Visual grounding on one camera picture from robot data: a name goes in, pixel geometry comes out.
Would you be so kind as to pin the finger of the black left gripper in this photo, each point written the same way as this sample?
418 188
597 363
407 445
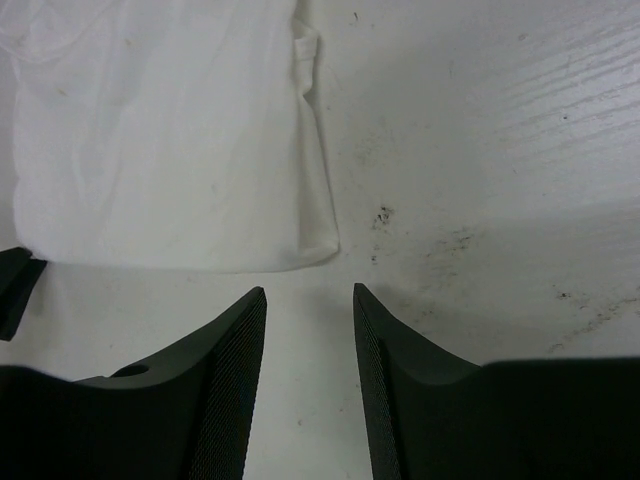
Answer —
20 273

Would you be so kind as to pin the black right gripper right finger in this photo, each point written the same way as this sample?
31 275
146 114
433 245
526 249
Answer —
430 414

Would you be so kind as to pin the white tank top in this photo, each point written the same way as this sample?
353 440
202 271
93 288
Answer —
167 134

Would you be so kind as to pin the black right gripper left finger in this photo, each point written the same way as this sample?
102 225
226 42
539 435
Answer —
184 412

